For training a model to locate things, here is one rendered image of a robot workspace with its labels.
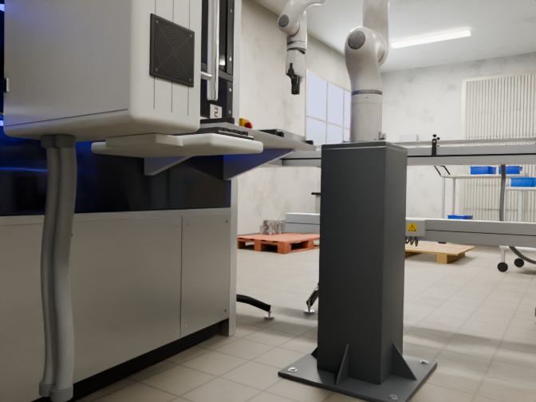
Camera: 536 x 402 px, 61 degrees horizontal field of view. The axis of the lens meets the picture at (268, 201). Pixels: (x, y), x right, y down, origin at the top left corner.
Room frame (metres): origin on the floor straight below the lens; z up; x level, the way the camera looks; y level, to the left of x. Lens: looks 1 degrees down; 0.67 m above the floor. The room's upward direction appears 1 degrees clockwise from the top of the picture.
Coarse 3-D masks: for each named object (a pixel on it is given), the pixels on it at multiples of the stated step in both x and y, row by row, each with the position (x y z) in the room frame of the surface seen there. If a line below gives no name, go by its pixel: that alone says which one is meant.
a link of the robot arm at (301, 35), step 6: (300, 18) 1.84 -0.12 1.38; (306, 18) 1.87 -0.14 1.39; (300, 24) 1.83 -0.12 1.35; (306, 24) 1.87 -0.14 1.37; (300, 30) 1.84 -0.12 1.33; (306, 30) 1.87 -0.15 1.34; (288, 36) 1.86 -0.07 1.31; (294, 36) 1.84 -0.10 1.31; (300, 36) 1.85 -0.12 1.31; (306, 36) 1.88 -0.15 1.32; (288, 42) 1.87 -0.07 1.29; (306, 42) 1.88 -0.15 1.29
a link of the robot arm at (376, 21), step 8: (368, 0) 1.68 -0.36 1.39; (376, 0) 1.67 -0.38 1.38; (384, 0) 1.68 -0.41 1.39; (368, 8) 1.69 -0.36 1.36; (376, 8) 1.68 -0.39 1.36; (384, 8) 1.69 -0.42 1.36; (368, 16) 1.71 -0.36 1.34; (376, 16) 1.70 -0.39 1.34; (384, 16) 1.70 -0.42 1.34; (368, 24) 1.74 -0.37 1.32; (376, 24) 1.72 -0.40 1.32; (384, 24) 1.72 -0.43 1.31; (376, 32) 1.74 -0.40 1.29; (384, 32) 1.73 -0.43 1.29; (384, 40) 1.74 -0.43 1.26; (384, 48) 1.72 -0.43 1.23; (384, 56) 1.74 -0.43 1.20
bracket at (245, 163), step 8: (264, 152) 1.95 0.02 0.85; (272, 152) 1.93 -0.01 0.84; (280, 152) 1.91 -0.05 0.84; (288, 152) 1.89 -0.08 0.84; (224, 160) 2.04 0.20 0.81; (232, 160) 2.02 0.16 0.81; (240, 160) 2.00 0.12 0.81; (248, 160) 1.99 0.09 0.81; (256, 160) 1.97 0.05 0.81; (264, 160) 1.95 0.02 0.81; (272, 160) 1.94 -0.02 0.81; (224, 168) 2.04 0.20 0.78; (232, 168) 2.02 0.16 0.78; (240, 168) 2.00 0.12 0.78; (248, 168) 1.98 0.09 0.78; (224, 176) 2.04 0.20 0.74; (232, 176) 2.02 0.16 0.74
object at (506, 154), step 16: (320, 144) 2.75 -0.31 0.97; (400, 144) 2.52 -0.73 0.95; (416, 144) 2.48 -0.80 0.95; (432, 144) 2.40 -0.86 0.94; (448, 144) 2.46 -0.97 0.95; (512, 144) 2.24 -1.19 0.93; (528, 144) 2.21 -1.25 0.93; (288, 160) 2.81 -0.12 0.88; (304, 160) 2.76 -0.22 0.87; (320, 160) 2.71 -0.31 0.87; (416, 160) 2.45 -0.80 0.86; (432, 160) 2.41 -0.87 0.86; (448, 160) 2.37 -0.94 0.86; (464, 160) 2.34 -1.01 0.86; (480, 160) 2.30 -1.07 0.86; (496, 160) 2.27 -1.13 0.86; (512, 160) 2.24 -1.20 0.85; (528, 160) 2.20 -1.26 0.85
